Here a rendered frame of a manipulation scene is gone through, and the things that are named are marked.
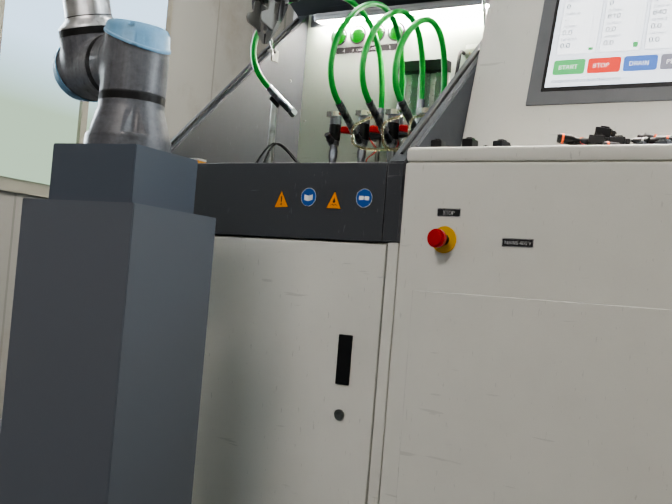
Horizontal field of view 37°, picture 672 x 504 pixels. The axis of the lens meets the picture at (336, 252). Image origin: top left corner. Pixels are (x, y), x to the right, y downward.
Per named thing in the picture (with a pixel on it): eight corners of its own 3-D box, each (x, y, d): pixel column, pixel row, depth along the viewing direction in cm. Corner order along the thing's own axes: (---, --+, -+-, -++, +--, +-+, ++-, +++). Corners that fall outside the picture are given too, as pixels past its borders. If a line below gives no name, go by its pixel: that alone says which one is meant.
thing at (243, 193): (152, 231, 235) (158, 163, 236) (165, 233, 239) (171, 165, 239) (381, 242, 201) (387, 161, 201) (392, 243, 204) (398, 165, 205)
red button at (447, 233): (421, 251, 191) (423, 223, 191) (431, 252, 194) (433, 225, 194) (445, 252, 188) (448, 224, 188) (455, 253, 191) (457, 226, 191)
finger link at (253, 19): (240, 39, 215) (243, -4, 215) (257, 46, 220) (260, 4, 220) (251, 38, 213) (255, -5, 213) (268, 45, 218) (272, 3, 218)
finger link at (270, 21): (251, 38, 213) (255, -5, 213) (268, 45, 218) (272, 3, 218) (263, 37, 211) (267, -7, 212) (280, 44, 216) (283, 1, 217)
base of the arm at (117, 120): (134, 144, 168) (140, 85, 169) (65, 144, 175) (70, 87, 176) (187, 158, 182) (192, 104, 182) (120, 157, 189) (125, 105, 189)
